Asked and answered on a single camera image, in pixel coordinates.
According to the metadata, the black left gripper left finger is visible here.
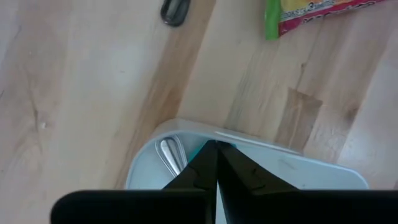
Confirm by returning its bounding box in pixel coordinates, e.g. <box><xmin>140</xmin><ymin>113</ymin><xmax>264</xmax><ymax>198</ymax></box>
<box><xmin>51</xmin><ymin>140</ymin><xmax>218</xmax><ymax>224</ymax></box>

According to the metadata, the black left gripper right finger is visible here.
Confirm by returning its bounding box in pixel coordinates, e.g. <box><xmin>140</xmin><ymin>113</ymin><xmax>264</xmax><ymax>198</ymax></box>
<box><xmin>217</xmin><ymin>141</ymin><xmax>398</xmax><ymax>224</ymax></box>

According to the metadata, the silver metal spoon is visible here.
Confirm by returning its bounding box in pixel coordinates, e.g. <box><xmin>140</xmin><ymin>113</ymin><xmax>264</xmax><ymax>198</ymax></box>
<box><xmin>154</xmin><ymin>136</ymin><xmax>190</xmax><ymax>179</ymax></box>

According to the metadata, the pink green ramen pack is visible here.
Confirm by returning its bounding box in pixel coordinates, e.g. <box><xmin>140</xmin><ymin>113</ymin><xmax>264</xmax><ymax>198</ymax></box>
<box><xmin>264</xmin><ymin>0</ymin><xmax>389</xmax><ymax>41</ymax></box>

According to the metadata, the white plastic bin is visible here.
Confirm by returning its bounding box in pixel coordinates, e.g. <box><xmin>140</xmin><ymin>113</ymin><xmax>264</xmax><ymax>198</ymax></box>
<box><xmin>125</xmin><ymin>117</ymin><xmax>371</xmax><ymax>191</ymax></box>

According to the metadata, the dark metal spoon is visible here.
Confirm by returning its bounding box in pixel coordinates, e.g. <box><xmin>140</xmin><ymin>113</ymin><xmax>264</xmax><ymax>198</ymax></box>
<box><xmin>159</xmin><ymin>0</ymin><xmax>192</xmax><ymax>28</ymax></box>

